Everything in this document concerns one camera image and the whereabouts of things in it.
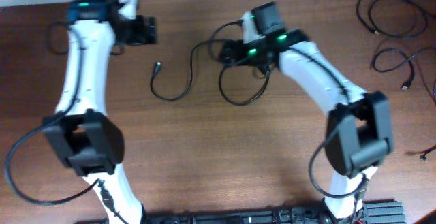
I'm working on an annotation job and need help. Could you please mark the black cable bundle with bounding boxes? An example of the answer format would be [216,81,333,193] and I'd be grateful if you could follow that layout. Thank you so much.
[149,19,272,107]

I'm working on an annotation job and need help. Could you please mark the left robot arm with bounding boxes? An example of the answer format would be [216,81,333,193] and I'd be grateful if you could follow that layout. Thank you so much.
[43,0,157,223]

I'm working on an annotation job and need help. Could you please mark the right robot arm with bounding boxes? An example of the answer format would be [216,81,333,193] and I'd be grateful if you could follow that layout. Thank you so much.
[219,2,394,223]

